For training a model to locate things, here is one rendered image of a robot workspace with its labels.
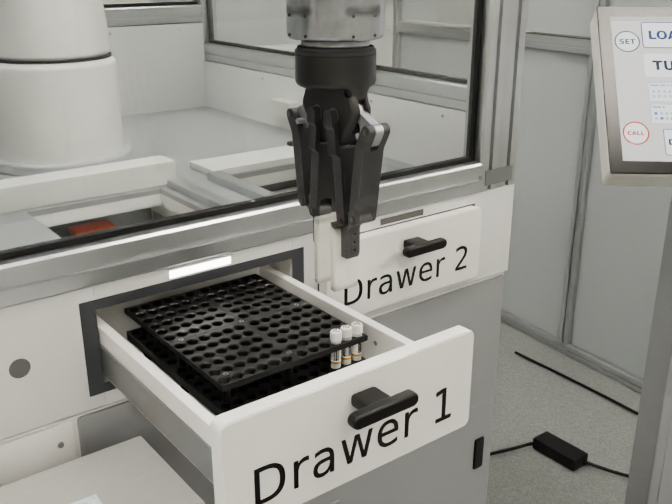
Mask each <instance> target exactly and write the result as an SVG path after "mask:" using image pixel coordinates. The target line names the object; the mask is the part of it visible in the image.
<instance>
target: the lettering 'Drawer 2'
mask: <svg viewBox="0 0 672 504"><path fill-rule="evenodd" d="M460 249H464V251H465V253H464V255H463V257H462V259H461V260H460V262H459V263H458V265H457V267H456V268H455V271H458V270H461V269H464V268H466V265H465V266H462V267H459V266H460V264H461V263H462V261H463V260H464V258H465V256H466V254H467V247H466V246H460V247H459V248H457V249H456V252H457V251H459V250H460ZM442 260H445V257H443V258H441V259H440V261H439V259H437V269H436V277H439V264H440V262H441V261H442ZM425 265H429V266H430V269H428V270H425V271H422V269H423V267H424V266H425ZM415 270H416V266H414V268H413V272H412V276H411V281H410V276H409V270H408V268H407V269H405V272H404V276H403V280H402V282H401V277H400V272H399V271H397V276H398V281H399V286H400V289H401V288H403V286H404V282H405V277H406V273H407V278H408V283H409V286H411V285H412V283H413V279H414V274H415ZM429 271H432V264H431V263H430V262H426V263H424V264H423V265H422V266H421V268H420V271H419V278H420V280H421V281H428V280H429V279H431V278H432V275H431V276H430V277H428V278H426V279H424V278H423V277H422V274H423V273H426V272H429ZM385 277H389V281H386V282H384V283H382V284H381V285H380V287H379V293H380V294H382V295H384V294H386V293H387V292H388V291H389V292H392V276H391V275H390V274H386V275H383V276H382V277H380V280H382V279H383V278H385ZM370 281H371V282H370ZM373 281H377V277H376V278H373V279H372V280H368V292H367V299H370V287H371V284H372V282H373ZM388 283H389V288H388V290H387V291H385V292H383V291H382V287H383V286H384V285H385V284H388ZM358 284H359V295H358V297H357V298H356V299H355V300H353V301H351V302H348V288H347V289H344V305H345V306H348V305H351V304H353V303H355V302H357V301H358V300H359V299H360V297H361V295H362V290H363V286H362V282H361V280H360V279H358Z"/></svg>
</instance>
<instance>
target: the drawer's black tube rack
mask: <svg viewBox="0 0 672 504"><path fill-rule="evenodd" d="M124 311H125V314H126V315H127V316H129V317H130V318H131V319H132V320H134V321H135V322H136V323H137V324H139V325H140V326H141V328H137V329H134V330H130V331H127V339H128V340H129V341H130V342H131V343H132V344H133V345H135V346H136V347H137V348H138V349H139V350H140V351H142V352H143V354H144V356H145V357H146V358H148V359H149V360H150V361H151V360H152V361H153V362H154V363H156V364H157V365H158V366H159V367H160V368H161V369H163V370H164V371H165V372H166V373H167V374H168V375H169V376H171V377H172V378H173V379H174V380H175V381H176V382H178V383H179V384H180V385H181V388H182V389H183V390H185V391H186V392H187V393H188V394H189V393H190V394H192V395H193V396H194V397H195V398H196V399H197V400H199V401H200V402H201V403H202V404H203V405H204V406H206V407H207V408H208V409H209V410H210V411H211V412H213V413H214V414H215V415H216V416H217V415H220V414H222V413H225V412H228V411H230V410H233V409H236V408H238V407H241V406H244V405H246V404H249V403H252V402H254V401H257V400H260V399H262V398H265V397H268V396H270V395H273V394H276V393H278V392H281V391H284V390H286V389H289V388H292V387H294V386H297V385H300V384H302V383H305V382H308V381H310V380H313V379H316V378H318V377H321V376H324V375H327V374H329V373H332V372H335V371H337V370H340V369H343V368H345V367H348V366H351V365H353V364H356V363H359V362H361V361H364V360H367V359H365V358H364V357H362V356H361V360H359V361H354V360H352V353H351V364H349V365H344V364H341V367H340V368H338V369H333V368H331V354H328V355H325V356H322V357H320V358H317V359H314V360H311V361H308V362H306V363H303V364H300V365H297V366H294V367H292V368H289V369H286V370H283V371H280V372H278V373H275V374H272V375H269V376H266V377H264V378H261V379H258V380H255V381H252V382H249V383H247V384H244V385H241V386H238V387H235V388H233V389H230V390H227V391H224V392H222V391H221V390H219V389H218V388H217V387H216V386H214V385H213V378H216V377H219V376H222V375H228V374H229V373H230V372H233V371H236V370H239V369H242V368H245V367H248V366H251V365H254V364H257V363H260V362H263V361H265V360H268V359H271V358H274V357H277V356H280V355H283V354H286V353H288V354H292V351H295V350H298V349H300V348H303V347H306V346H309V345H312V344H315V343H318V342H321V341H324V340H327V339H330V331H331V330H332V329H340V328H341V326H343V325H348V324H346V323H345V322H343V321H341V320H339V319H337V318H336V317H334V316H332V315H330V314H328V313H326V312H325V311H323V310H321V309H319V308H317V307H316V306H314V305H312V304H310V303H308V302H307V301H305V300H303V299H301V298H299V297H297V296H296V295H294V294H292V293H290V292H288V291H287V290H285V289H283V288H281V287H279V286H277V285H276V284H274V283H272V282H270V281H268V280H267V279H265V278H263V277H261V276H259V275H257V274H252V275H248V276H244V277H241V278H237V279H233V280H229V281H226V282H222V283H218V284H214V285H211V286H207V287H203V288H199V289H196V290H192V291H188V292H184V293H181V294H177V295H173V296H169V297H165V298H162V299H158V300H154V301H150V302H147V303H143V304H139V305H135V306H132V307H128V308H124ZM292 355H293V354H292ZM293 356H295V355H293ZM295 357H296V356H295ZM296 358H298V357H296ZM298 359H299V358H298Z"/></svg>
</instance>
